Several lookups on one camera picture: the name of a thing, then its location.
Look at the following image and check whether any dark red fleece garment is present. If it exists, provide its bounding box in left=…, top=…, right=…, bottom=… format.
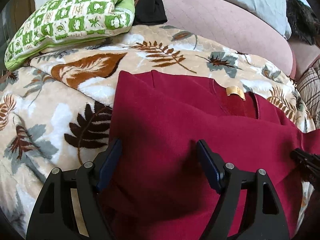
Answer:
left=100, top=70, right=319, bottom=239

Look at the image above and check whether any striped floral quilt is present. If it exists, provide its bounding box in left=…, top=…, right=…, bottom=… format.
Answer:
left=297, top=60, right=320, bottom=129

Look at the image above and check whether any beige leaf-print blanket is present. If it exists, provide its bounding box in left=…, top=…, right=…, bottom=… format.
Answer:
left=1, top=25, right=316, bottom=238

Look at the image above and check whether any dark furry cloth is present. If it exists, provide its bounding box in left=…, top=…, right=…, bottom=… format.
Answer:
left=286, top=0, right=319, bottom=45

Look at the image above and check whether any pink quilted cushion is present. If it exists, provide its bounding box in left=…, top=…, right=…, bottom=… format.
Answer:
left=163, top=0, right=319, bottom=79

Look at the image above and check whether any green white patterned pillow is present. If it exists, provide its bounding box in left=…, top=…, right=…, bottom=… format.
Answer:
left=4, top=0, right=135, bottom=70

